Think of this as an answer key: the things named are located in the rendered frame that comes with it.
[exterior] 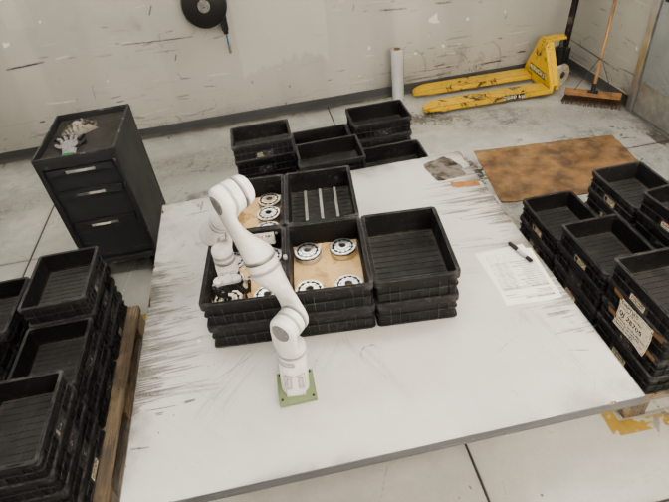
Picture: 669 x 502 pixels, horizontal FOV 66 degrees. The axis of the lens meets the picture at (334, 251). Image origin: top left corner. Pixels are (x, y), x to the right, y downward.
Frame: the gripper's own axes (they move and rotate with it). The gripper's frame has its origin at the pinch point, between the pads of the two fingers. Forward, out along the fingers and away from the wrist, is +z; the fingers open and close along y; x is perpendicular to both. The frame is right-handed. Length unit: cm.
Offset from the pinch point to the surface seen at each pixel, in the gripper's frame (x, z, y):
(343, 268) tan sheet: -8.5, 2.2, -40.7
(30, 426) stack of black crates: 9, 37, 87
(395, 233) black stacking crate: -24, 2, -65
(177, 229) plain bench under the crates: -73, 16, 31
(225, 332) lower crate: 7.7, 7.5, 5.8
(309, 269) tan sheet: -11.7, 2.3, -27.6
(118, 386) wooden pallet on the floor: -31, 72, 72
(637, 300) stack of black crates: 9, 32, -157
